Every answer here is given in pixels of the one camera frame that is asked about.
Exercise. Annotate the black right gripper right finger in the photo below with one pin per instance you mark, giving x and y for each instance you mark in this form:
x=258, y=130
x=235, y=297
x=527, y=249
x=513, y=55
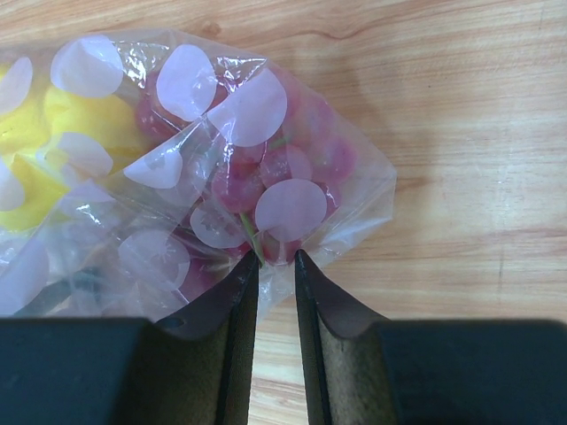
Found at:
x=363, y=368

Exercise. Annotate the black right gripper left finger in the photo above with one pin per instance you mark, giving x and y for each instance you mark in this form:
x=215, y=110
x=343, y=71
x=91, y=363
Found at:
x=191, y=367

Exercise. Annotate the clear polka dot zip bag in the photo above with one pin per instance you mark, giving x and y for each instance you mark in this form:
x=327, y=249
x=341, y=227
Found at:
x=70, y=264

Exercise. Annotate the red fake grape bunch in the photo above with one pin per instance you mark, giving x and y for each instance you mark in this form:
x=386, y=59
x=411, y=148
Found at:
x=245, y=162

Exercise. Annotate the yellow fake pear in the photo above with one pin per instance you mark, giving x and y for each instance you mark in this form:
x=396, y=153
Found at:
x=53, y=141

